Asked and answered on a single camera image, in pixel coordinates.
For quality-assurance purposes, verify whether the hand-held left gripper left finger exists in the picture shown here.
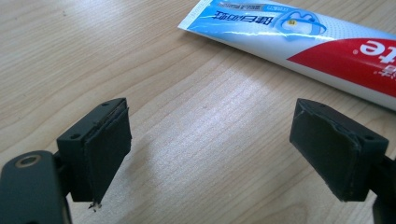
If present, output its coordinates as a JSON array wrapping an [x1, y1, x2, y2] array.
[[56, 97, 133, 204]]

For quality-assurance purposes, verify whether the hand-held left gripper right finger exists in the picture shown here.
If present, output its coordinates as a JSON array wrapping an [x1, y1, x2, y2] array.
[[289, 98, 390, 203]]

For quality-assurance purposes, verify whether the blue red white toothpaste tube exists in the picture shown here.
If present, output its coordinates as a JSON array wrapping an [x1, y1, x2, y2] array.
[[177, 0, 396, 112]]

